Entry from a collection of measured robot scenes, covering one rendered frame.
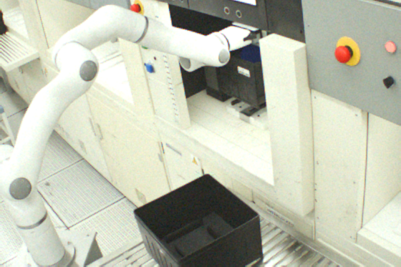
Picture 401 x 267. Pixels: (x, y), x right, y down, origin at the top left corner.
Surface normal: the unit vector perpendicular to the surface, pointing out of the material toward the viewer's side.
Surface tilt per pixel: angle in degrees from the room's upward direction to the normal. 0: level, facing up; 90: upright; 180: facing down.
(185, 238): 0
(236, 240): 90
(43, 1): 90
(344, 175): 90
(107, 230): 0
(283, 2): 90
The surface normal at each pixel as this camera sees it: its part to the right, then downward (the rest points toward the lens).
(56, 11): 0.61, 0.33
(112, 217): -0.15, -0.85
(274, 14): -0.78, 0.42
